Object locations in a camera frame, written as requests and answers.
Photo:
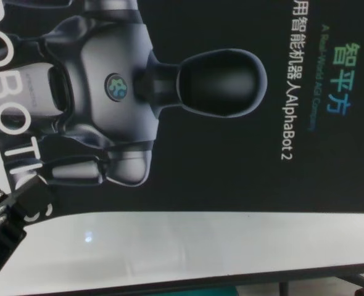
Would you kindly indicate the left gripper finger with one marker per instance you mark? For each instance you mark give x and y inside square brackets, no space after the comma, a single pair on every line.
[37,197]
[14,228]

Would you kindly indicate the black robot poster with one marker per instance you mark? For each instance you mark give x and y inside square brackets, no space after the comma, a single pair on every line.
[231,123]

